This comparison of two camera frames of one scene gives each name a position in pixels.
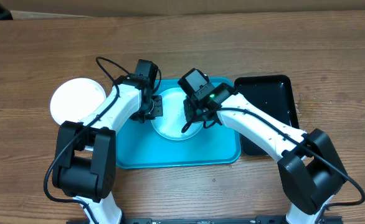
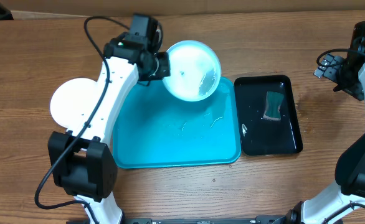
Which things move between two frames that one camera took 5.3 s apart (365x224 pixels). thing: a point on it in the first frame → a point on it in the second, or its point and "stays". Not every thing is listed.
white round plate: [75, 99] stays
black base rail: [257, 219] stays
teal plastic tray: [139, 145] stays
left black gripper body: [150, 111] → [162, 68]
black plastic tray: [274, 93] stays
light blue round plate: [170, 124] → [195, 71]
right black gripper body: [189, 111] → [327, 64]
